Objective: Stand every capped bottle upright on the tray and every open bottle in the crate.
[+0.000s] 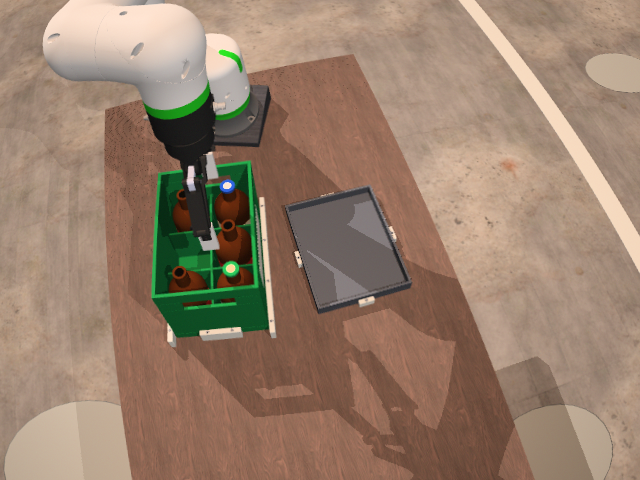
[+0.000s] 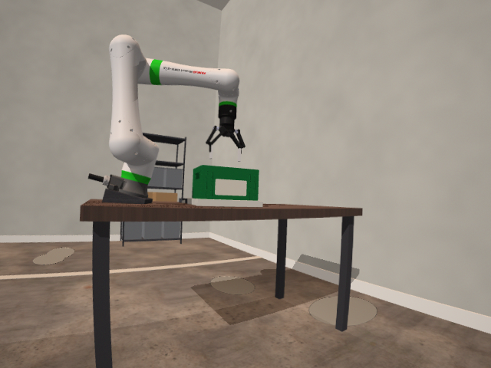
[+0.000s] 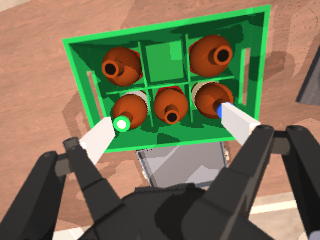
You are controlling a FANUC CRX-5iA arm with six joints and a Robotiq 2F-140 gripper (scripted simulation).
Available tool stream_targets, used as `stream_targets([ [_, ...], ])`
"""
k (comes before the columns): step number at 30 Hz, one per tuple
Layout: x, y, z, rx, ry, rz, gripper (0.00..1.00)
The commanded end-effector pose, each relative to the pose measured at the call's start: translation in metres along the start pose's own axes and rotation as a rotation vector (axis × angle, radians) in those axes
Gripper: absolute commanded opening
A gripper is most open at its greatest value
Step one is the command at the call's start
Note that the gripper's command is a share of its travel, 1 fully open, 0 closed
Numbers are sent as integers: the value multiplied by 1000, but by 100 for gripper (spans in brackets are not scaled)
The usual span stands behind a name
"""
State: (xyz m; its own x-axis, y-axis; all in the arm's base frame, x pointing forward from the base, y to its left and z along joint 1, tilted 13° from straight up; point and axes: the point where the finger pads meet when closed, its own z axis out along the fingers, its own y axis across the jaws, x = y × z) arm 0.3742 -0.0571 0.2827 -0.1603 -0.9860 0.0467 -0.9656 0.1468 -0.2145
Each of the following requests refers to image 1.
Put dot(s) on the green divided crate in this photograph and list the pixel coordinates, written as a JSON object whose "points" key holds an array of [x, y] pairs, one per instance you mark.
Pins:
{"points": [[183, 249]]}

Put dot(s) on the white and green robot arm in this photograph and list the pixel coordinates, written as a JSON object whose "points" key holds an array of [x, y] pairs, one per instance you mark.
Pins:
{"points": [[148, 46]]}

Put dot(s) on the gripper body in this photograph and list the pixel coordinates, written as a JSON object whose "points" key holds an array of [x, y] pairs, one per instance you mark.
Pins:
{"points": [[190, 154]]}

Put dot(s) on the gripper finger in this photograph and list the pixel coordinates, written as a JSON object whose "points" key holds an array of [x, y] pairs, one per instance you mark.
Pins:
{"points": [[195, 192], [212, 172]]}

